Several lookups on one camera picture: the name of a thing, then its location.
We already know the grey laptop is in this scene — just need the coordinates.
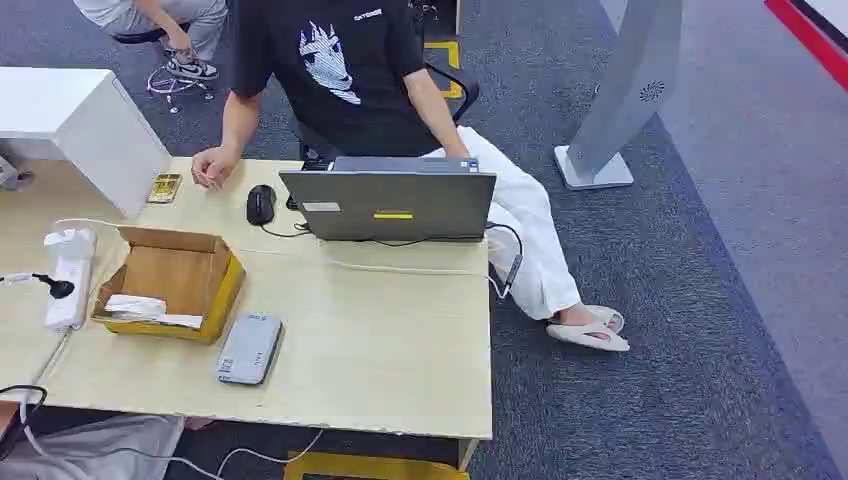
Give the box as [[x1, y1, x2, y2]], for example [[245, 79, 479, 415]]
[[278, 156, 498, 242]]

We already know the black office chair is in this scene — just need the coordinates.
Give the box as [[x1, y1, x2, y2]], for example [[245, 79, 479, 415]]
[[112, 23, 217, 115], [423, 62, 482, 125]]

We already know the person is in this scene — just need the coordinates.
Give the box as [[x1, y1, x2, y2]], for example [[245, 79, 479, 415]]
[[191, 0, 631, 354], [72, 0, 230, 82]]

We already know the black computer mouse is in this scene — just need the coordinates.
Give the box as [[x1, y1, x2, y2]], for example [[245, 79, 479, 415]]
[[246, 184, 278, 227]]

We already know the white slipper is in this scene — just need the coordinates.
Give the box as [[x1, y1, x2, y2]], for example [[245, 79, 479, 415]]
[[546, 320, 631, 354], [586, 304, 626, 335]]

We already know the flat grey device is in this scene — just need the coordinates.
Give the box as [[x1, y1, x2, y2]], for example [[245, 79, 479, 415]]
[[215, 313, 285, 387]]

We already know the person's right hand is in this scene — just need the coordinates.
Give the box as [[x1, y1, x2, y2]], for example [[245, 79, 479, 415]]
[[191, 145, 241, 191]]

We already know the grey pillar stand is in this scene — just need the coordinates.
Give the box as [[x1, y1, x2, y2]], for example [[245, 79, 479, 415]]
[[554, 0, 685, 192]]

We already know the cardboard box yellow outside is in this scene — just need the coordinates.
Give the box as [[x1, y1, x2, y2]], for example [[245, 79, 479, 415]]
[[90, 225, 247, 346]]

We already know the gold phone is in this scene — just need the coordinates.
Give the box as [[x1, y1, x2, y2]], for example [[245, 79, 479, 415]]
[[146, 173, 183, 205]]

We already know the white cards stack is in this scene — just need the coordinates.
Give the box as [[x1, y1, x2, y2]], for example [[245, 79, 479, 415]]
[[103, 294, 204, 331]]

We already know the white charger block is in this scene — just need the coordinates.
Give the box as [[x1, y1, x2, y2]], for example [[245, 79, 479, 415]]
[[43, 227, 99, 265]]

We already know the white power strip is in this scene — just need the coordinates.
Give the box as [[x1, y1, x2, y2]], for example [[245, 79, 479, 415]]
[[43, 254, 94, 333]]

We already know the white cabinet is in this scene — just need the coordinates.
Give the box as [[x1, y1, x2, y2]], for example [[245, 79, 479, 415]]
[[0, 66, 173, 221]]

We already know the grey bag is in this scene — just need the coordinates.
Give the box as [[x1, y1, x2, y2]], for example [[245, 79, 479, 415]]
[[0, 414, 187, 480]]

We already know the thin white cable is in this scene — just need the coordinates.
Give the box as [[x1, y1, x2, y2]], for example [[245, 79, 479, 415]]
[[317, 254, 511, 301]]

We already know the black laptop cable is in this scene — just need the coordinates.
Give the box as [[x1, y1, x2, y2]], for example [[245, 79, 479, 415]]
[[485, 221, 525, 299]]

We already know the black mouse cable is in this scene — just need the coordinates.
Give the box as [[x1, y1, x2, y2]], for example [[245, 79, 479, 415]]
[[259, 221, 313, 239]]

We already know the long white cable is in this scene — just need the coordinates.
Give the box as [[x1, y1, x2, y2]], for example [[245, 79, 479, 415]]
[[18, 396, 325, 480]]

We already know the black plug with cable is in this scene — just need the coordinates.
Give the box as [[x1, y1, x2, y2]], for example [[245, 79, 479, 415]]
[[0, 272, 76, 300]]

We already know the thick black cable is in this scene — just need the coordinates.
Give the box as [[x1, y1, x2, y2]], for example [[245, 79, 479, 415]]
[[0, 384, 49, 460]]

